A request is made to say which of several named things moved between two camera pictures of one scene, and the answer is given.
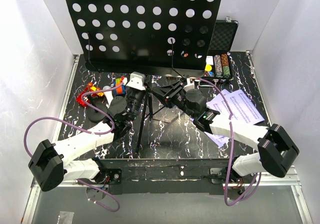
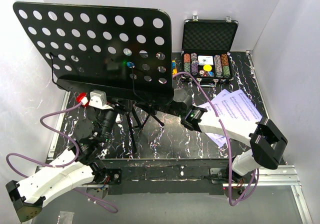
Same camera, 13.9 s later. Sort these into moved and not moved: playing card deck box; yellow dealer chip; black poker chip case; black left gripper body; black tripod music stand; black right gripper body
Moved: black tripod music stand; black left gripper body; black right gripper body
Not moved: black poker chip case; yellow dealer chip; playing card deck box
